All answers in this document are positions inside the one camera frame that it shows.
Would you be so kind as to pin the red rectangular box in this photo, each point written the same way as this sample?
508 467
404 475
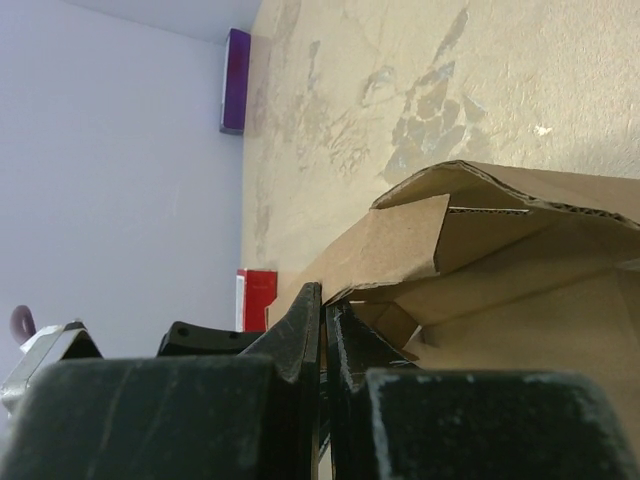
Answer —
255 291

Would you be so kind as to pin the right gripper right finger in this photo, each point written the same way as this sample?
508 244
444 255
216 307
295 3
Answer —
393 420

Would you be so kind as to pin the brown cardboard box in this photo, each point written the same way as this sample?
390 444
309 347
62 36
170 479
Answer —
469 266

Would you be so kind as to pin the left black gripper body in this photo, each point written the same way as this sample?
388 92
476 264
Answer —
183 339

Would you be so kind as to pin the purple rectangular box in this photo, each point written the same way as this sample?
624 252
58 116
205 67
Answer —
235 82

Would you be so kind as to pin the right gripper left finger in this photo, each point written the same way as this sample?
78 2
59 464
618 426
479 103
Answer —
253 415

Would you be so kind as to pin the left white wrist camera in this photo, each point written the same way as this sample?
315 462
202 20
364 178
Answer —
48 346

